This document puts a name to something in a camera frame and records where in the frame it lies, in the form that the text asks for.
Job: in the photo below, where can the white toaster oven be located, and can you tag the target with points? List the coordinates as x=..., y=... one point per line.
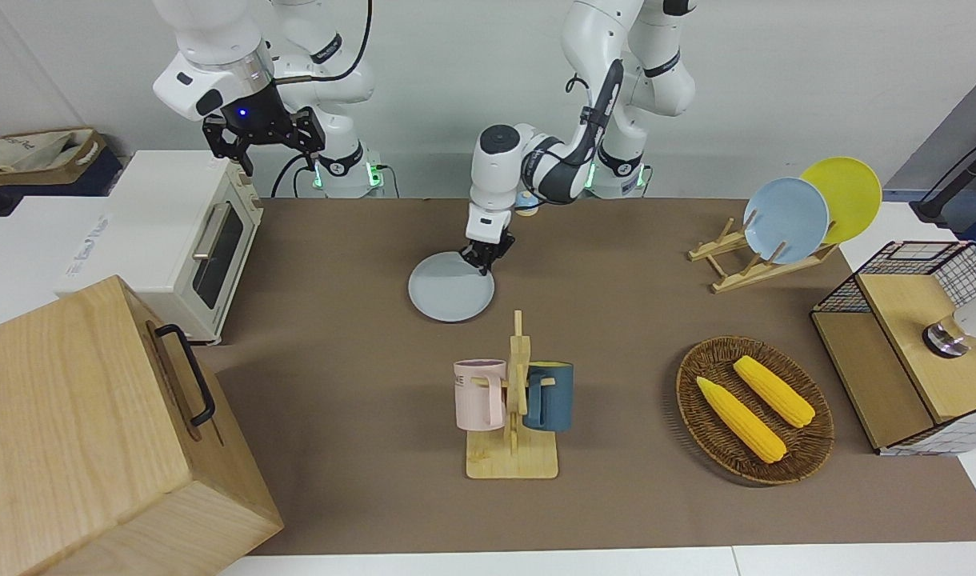
x=160, y=216

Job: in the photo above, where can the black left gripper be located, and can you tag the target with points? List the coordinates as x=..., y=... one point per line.
x=488, y=246

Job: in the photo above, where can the gray plate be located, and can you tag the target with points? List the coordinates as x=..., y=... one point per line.
x=448, y=292

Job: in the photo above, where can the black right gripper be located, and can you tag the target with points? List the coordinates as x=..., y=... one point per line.
x=264, y=132

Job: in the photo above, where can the yellow plate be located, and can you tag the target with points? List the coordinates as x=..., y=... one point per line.
x=852, y=192

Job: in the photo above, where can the brown wicker basket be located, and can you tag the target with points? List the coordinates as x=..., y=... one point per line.
x=812, y=448

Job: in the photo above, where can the wooden cabinet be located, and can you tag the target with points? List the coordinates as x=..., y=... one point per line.
x=72, y=416

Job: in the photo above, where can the wooden mug tree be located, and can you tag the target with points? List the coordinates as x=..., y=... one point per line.
x=512, y=460

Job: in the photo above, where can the light blue plate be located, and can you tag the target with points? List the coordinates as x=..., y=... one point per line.
x=788, y=220

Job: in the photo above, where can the dark blue storage box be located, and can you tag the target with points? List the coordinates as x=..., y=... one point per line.
x=104, y=178

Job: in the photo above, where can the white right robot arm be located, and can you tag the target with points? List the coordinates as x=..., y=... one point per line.
x=216, y=48

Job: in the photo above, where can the black stand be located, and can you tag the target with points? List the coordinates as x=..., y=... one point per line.
x=936, y=210

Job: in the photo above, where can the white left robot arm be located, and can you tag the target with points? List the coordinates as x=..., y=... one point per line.
x=496, y=172

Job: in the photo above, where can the pink mug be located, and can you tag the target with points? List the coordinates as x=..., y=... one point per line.
x=476, y=400

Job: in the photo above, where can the dark blue mug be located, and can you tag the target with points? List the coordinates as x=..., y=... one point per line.
x=556, y=400

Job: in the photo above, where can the cardboard box with bag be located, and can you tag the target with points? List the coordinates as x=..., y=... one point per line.
x=80, y=164

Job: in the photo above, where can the wooden plate rack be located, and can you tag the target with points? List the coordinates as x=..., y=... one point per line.
x=744, y=276

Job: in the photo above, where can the yellow corn cob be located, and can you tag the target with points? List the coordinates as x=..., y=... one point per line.
x=740, y=420
x=776, y=392

